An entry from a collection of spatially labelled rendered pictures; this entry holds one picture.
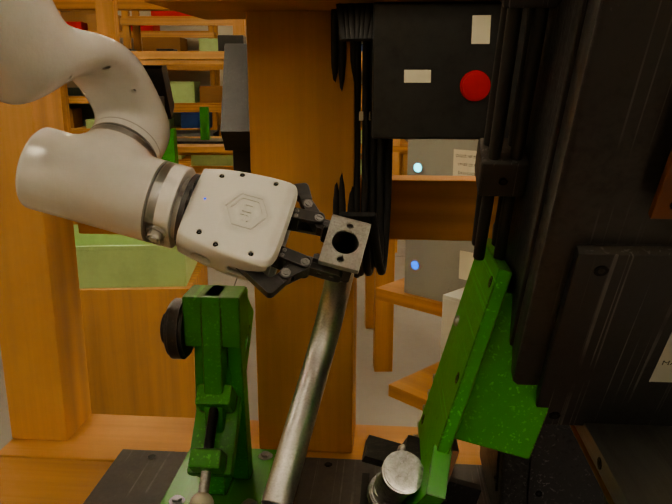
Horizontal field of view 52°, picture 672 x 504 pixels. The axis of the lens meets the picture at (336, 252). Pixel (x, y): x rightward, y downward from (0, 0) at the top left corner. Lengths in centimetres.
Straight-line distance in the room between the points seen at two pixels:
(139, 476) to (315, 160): 48
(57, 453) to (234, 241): 58
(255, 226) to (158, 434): 55
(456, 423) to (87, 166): 41
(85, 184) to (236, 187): 14
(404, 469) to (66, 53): 45
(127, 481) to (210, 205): 46
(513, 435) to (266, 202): 31
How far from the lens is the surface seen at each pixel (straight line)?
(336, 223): 68
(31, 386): 115
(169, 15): 771
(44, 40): 61
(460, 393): 59
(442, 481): 61
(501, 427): 63
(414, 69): 80
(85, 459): 111
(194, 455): 85
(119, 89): 73
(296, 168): 92
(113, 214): 69
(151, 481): 99
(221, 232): 66
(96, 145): 71
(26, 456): 115
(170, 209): 67
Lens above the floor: 142
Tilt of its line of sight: 14 degrees down
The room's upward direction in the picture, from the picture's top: straight up
